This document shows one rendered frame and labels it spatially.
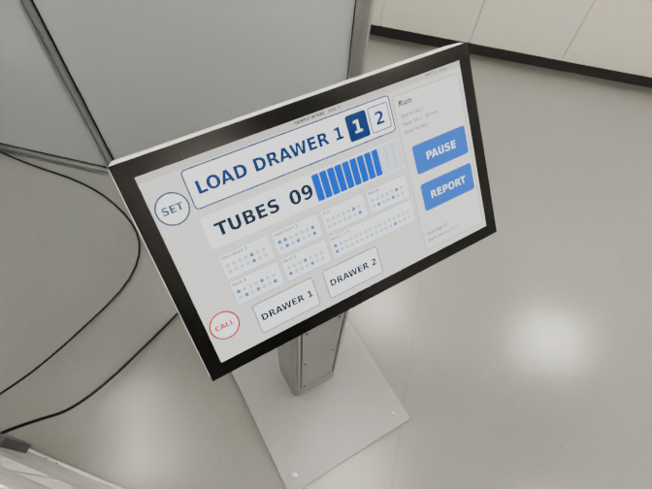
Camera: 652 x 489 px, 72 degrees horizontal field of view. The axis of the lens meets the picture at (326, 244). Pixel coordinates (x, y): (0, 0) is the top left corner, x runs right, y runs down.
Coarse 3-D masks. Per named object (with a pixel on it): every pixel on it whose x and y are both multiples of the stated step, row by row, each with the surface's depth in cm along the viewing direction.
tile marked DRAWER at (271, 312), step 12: (288, 288) 63; (300, 288) 64; (312, 288) 64; (264, 300) 62; (276, 300) 62; (288, 300) 63; (300, 300) 64; (312, 300) 65; (264, 312) 62; (276, 312) 63; (288, 312) 64; (300, 312) 64; (264, 324) 63; (276, 324) 63
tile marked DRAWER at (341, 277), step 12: (360, 252) 66; (372, 252) 67; (336, 264) 65; (348, 264) 66; (360, 264) 67; (372, 264) 68; (324, 276) 65; (336, 276) 66; (348, 276) 66; (360, 276) 67; (372, 276) 68; (336, 288) 66; (348, 288) 67
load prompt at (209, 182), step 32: (384, 96) 62; (320, 128) 59; (352, 128) 61; (384, 128) 63; (224, 160) 55; (256, 160) 57; (288, 160) 58; (320, 160) 60; (192, 192) 54; (224, 192) 56
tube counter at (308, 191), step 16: (384, 144) 64; (352, 160) 62; (368, 160) 63; (384, 160) 64; (400, 160) 65; (304, 176) 60; (320, 176) 61; (336, 176) 62; (352, 176) 63; (368, 176) 64; (288, 192) 59; (304, 192) 60; (320, 192) 61; (336, 192) 62; (304, 208) 61
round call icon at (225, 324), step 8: (216, 312) 59; (224, 312) 60; (232, 312) 60; (208, 320) 59; (216, 320) 59; (224, 320) 60; (232, 320) 60; (240, 320) 61; (208, 328) 59; (216, 328) 60; (224, 328) 60; (232, 328) 61; (240, 328) 61; (216, 336) 60; (224, 336) 60; (232, 336) 61; (216, 344) 60
